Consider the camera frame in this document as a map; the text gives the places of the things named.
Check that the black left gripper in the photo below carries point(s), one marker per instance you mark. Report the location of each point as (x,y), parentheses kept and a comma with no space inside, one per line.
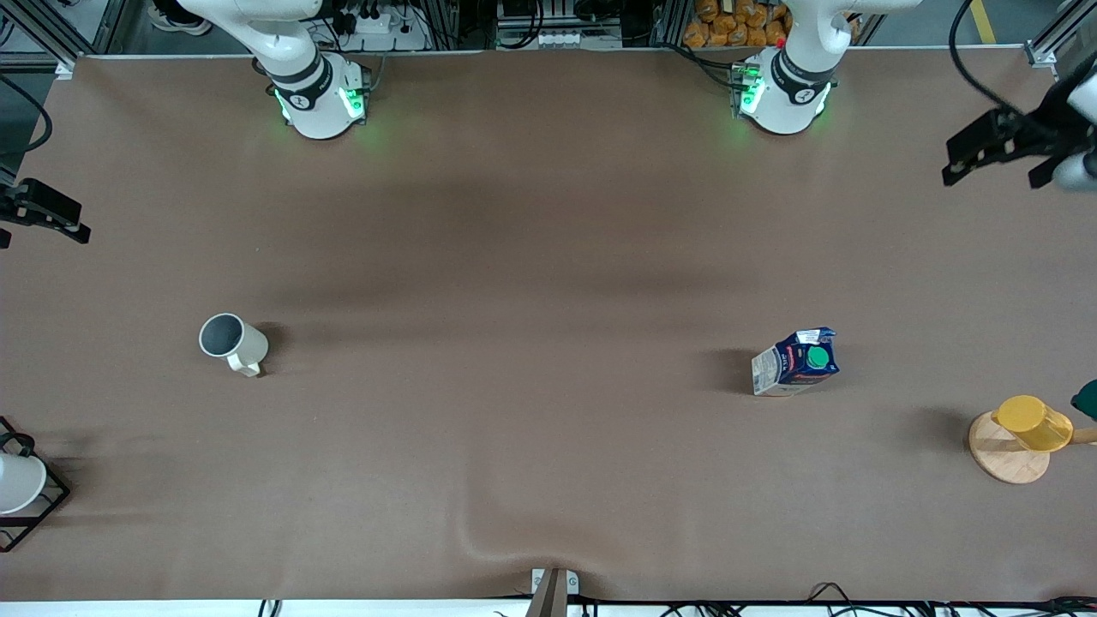
(1047,130)

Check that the white ribbed mug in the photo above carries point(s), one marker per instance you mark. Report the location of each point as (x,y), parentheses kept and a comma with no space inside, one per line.
(233,344)

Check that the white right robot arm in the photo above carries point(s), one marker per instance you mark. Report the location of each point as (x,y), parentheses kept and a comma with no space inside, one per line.
(317,94)

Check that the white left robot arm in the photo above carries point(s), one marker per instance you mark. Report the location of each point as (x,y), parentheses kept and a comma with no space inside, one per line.
(784,94)

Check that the plain white cup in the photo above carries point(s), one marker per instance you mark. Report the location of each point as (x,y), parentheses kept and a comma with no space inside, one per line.
(17,484)

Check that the dark green cup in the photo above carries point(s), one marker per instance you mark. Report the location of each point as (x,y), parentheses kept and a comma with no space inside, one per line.
(1088,400)

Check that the yellow plastic cup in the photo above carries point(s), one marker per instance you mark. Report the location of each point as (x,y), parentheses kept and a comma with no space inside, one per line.
(1033,422)

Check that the white sneaker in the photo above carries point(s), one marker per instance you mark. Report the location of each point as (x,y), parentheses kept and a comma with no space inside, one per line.
(178,17)

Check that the wooden mug stand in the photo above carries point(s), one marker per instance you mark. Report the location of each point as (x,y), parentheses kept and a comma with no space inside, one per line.
(1007,458)

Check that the long white power strip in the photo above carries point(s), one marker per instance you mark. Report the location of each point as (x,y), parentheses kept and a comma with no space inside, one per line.
(557,38)

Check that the aluminium frame post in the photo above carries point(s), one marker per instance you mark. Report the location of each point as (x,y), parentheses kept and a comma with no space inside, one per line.
(1058,38)
(43,30)

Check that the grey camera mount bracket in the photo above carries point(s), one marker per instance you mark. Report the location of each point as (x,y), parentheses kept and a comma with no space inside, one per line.
(553,591)

